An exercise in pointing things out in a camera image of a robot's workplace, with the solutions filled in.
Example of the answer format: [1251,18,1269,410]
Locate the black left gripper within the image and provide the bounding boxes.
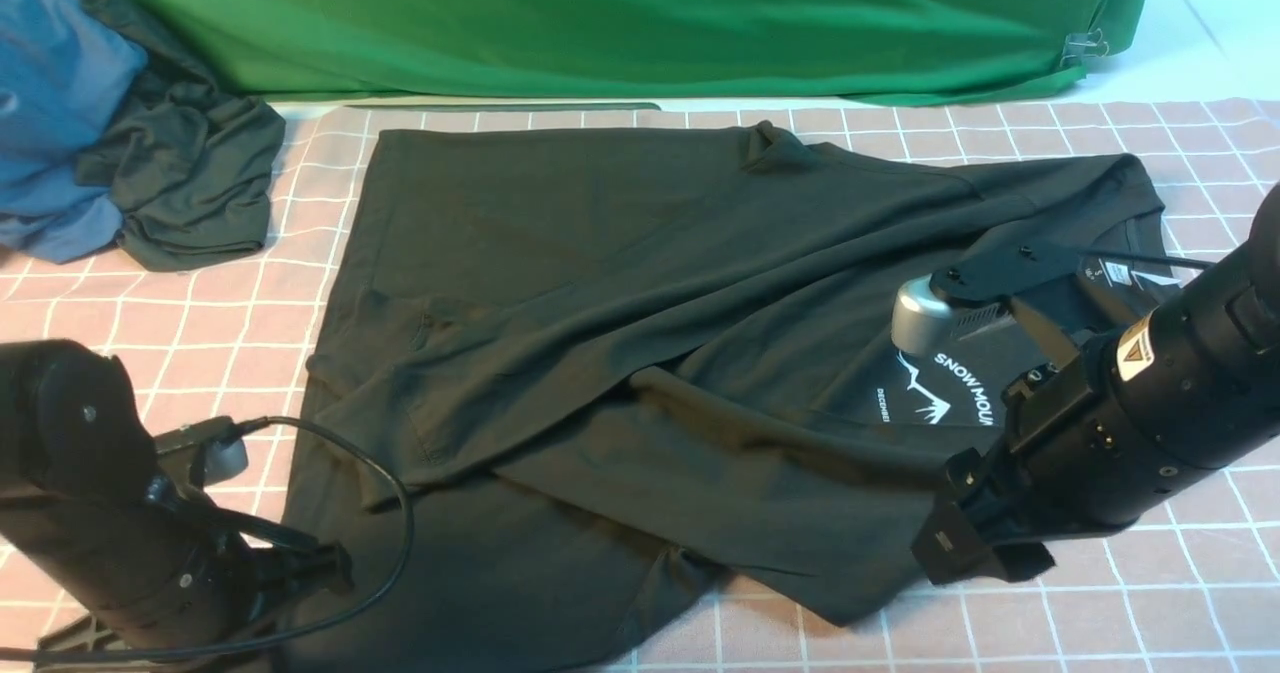
[0,484,353,673]

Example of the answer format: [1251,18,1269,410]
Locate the blue crumpled garment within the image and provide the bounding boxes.
[1,0,148,264]

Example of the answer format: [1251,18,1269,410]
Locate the metal binder clip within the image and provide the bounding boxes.
[1059,29,1110,68]

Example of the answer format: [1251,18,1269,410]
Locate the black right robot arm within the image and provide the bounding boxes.
[891,191,1279,586]

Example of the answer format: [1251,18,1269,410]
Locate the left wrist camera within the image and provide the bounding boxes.
[154,415,250,489]

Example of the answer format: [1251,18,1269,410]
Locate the dark gray crumpled garment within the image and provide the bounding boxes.
[74,0,285,273]

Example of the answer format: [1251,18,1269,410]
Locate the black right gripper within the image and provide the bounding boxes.
[910,348,1242,586]

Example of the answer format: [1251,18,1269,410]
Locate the dark gray long-sleeved shirt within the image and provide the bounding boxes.
[270,122,1164,672]

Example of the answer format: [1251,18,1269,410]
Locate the green backdrop cloth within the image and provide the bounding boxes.
[133,0,1146,107]

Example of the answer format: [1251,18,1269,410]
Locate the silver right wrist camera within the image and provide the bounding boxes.
[890,243,1091,360]

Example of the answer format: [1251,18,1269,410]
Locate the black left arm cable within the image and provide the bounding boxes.
[0,415,416,667]

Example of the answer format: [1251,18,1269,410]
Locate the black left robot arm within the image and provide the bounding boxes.
[3,339,353,672]

